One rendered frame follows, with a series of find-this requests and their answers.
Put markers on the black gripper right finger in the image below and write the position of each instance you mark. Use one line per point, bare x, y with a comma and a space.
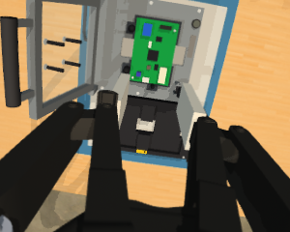
262, 187

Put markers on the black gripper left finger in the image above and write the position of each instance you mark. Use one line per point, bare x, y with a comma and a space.
29, 172

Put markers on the green circuit board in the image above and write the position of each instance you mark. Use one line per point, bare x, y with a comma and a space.
153, 51

